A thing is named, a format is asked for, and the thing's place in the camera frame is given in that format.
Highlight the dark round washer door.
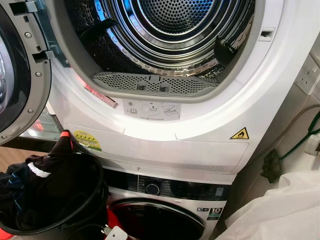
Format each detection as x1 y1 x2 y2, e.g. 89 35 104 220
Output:
109 197 207 240

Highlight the ten year warranty sticker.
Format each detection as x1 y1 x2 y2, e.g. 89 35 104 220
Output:
196 206 223 221

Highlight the black drum lifter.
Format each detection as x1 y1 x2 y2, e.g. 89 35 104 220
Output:
215 35 238 66
80 19 118 51

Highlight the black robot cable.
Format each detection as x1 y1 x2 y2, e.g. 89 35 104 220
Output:
0 147 107 236

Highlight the green cable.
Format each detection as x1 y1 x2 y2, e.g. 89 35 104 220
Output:
280 112 320 161

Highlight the dark green cloth piece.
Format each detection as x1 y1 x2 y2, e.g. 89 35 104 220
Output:
261 149 283 183

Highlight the grey power cable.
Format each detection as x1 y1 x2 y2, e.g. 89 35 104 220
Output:
272 102 320 166

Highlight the white plastic bag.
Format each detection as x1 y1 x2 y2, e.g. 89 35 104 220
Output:
215 170 320 240

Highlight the red strip sticker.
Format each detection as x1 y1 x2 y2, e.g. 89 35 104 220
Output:
82 82 120 108

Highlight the stainless steel dryer drum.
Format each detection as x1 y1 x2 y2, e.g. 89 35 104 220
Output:
65 0 256 86

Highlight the white tumble dryer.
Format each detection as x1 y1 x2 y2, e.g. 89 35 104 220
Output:
44 0 320 186

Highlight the white front-load washing machine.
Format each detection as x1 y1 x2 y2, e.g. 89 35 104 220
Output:
102 167 236 240

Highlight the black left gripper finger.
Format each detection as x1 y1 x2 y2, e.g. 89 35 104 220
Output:
56 129 76 157

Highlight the white wall socket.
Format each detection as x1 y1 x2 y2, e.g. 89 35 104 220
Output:
295 62 318 96

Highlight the black garment with white stripe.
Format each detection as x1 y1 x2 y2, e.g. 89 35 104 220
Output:
0 135 108 236

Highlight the white mains plug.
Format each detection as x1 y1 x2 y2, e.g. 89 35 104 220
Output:
305 132 320 156

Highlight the white instruction sticker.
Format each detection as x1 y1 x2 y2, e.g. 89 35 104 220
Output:
124 99 182 121

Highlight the grey perforated lint filter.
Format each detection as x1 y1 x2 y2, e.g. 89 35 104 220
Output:
91 71 221 97

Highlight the black washer dial knob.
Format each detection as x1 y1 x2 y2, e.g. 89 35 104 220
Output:
145 182 161 197

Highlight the red plastic basin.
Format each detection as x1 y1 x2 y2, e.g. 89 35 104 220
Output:
102 207 131 240

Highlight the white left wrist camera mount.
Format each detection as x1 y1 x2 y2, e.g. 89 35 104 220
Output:
104 225 128 240

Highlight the grey round dryer door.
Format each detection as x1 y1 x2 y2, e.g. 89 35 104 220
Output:
0 0 53 147

